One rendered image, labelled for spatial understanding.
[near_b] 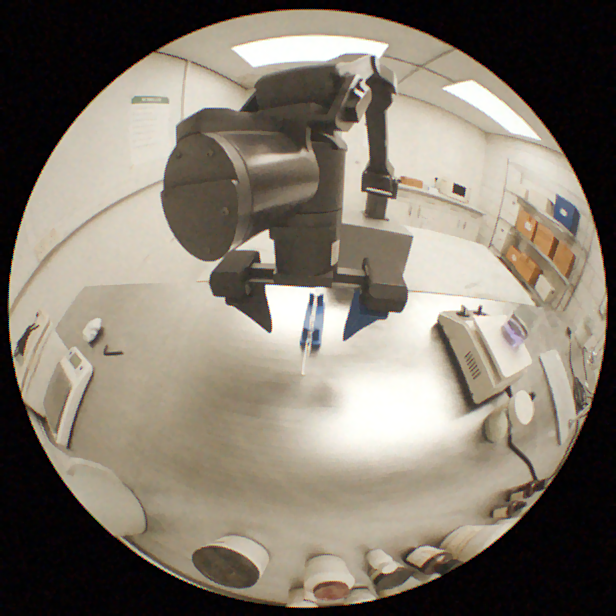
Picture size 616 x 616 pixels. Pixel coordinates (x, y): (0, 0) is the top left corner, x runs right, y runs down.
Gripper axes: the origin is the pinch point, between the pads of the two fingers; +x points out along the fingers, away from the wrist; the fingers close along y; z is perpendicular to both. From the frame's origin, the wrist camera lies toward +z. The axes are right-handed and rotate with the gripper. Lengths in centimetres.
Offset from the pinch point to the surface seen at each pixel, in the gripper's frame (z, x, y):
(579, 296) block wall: 58, 3, -272
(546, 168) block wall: 162, -112, -266
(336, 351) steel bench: 2.9, 10.5, -4.3
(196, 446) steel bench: -16.4, 10.7, 12.7
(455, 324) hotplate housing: 6.3, 5.6, -25.4
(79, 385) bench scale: -21, 8, 47
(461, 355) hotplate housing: 1.2, 7.8, -26.2
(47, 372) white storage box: -28, 6, 69
